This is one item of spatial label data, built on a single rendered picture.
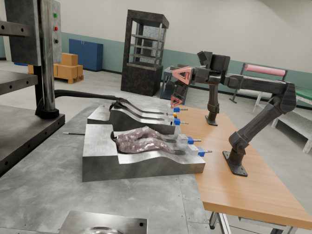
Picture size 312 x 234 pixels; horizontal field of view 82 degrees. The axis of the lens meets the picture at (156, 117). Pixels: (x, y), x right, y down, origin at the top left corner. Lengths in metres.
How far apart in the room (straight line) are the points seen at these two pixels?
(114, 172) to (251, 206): 0.52
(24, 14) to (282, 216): 1.54
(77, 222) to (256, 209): 0.60
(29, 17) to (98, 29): 7.16
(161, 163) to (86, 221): 0.35
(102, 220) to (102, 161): 0.22
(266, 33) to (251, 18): 0.74
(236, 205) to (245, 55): 7.20
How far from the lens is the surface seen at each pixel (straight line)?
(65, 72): 5.61
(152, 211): 0.65
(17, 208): 0.70
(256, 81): 0.88
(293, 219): 0.89
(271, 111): 0.94
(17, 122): 1.26
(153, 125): 1.03
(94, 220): 0.53
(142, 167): 0.73
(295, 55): 8.37
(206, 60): 0.81
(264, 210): 0.84
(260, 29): 7.92
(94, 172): 0.71
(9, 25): 1.07
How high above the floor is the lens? 1.28
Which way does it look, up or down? 21 degrees down
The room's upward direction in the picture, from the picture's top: 9 degrees clockwise
